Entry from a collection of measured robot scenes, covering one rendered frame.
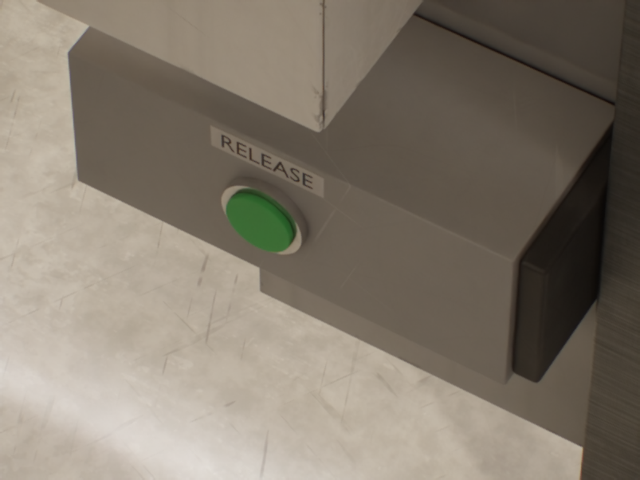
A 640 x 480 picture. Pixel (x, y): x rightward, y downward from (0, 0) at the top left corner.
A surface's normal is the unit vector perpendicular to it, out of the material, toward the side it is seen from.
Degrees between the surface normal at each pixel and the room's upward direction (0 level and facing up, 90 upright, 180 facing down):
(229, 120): 0
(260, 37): 90
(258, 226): 90
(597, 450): 90
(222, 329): 0
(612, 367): 90
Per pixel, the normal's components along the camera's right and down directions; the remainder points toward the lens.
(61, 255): 0.00, -0.61
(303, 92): -0.51, 0.68
